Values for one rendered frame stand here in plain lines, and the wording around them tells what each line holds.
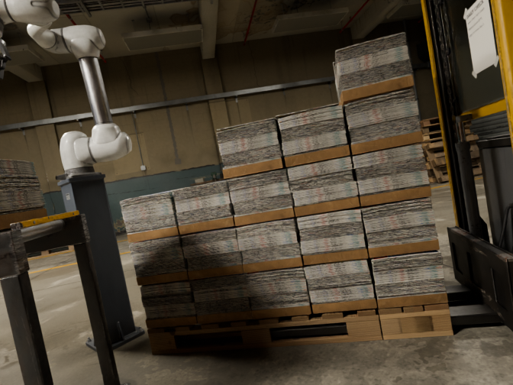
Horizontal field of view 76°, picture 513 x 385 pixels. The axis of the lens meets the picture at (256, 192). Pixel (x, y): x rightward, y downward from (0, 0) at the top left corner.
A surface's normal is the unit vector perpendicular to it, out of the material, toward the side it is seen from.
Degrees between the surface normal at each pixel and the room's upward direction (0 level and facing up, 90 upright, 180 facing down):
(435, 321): 90
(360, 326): 90
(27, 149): 90
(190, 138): 90
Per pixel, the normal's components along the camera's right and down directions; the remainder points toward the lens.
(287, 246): -0.22, 0.10
